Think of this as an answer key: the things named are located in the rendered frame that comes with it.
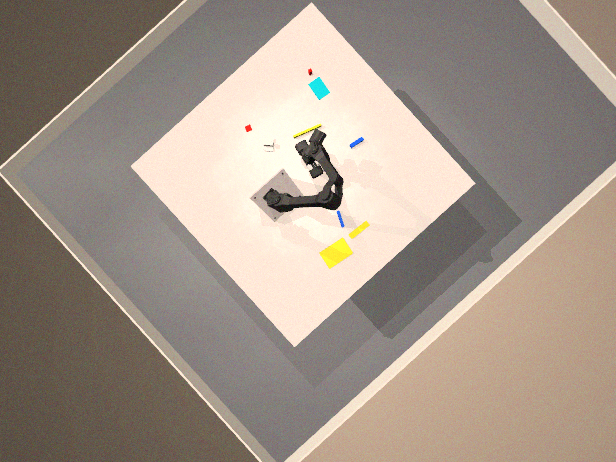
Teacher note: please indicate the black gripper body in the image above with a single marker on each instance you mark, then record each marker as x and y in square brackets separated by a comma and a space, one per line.
[316, 171]

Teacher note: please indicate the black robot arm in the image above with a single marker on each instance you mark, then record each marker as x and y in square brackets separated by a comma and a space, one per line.
[326, 198]

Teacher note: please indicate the cyan flat rectangular plate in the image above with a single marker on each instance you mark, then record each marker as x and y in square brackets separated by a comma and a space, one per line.
[319, 88]

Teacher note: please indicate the blue flat bar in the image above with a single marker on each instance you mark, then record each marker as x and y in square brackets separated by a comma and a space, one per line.
[356, 142]

